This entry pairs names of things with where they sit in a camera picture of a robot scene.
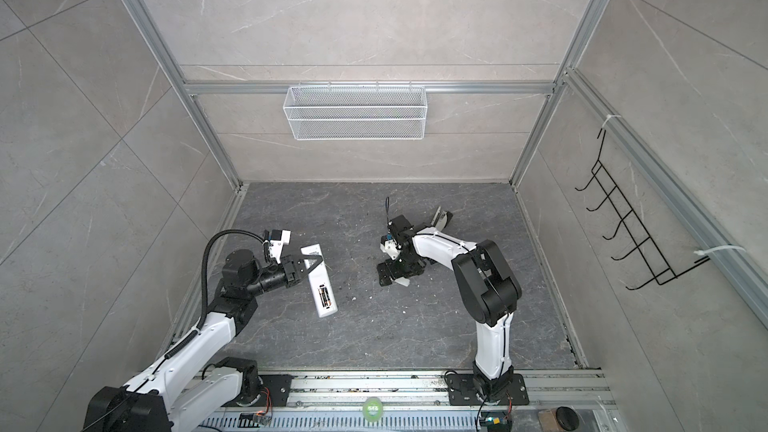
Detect white remote control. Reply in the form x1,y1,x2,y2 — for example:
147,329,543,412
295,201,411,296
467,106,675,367
300,244,338,318

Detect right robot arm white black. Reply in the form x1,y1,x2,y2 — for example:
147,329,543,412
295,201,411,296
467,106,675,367
377,210,522,402

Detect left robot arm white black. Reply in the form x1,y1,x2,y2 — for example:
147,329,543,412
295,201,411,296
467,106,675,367
83,246,324,431

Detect green round sticker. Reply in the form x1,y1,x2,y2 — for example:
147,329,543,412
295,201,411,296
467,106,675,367
362,397,384,423

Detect green circuit board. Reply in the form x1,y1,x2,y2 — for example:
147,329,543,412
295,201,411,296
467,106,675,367
478,413,513,432

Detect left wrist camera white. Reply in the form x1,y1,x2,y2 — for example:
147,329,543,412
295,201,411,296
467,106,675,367
263,229,291,264

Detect aluminium mounting rail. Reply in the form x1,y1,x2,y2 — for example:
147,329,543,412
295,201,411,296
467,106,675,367
213,369,616,414

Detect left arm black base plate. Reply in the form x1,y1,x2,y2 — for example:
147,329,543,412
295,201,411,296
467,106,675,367
235,374,293,408

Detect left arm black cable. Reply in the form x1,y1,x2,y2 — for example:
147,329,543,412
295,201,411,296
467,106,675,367
197,229,265,331

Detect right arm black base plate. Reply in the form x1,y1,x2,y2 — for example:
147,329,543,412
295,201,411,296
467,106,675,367
443,371,530,406

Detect white wire mesh basket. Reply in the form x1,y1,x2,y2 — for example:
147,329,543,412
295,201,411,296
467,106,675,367
283,85,428,141

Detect black wire hook rack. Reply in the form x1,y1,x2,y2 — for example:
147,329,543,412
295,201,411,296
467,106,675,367
574,129,711,291

